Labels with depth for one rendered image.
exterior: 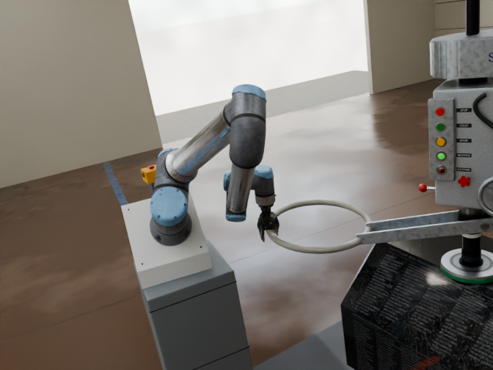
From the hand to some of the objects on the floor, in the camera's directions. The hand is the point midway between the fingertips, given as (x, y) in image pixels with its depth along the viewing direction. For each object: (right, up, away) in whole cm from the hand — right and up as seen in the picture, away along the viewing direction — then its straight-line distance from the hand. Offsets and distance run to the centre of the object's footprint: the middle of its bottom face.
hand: (269, 238), depth 218 cm
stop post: (-54, -64, +115) cm, 142 cm away
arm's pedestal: (-28, -91, +28) cm, 100 cm away
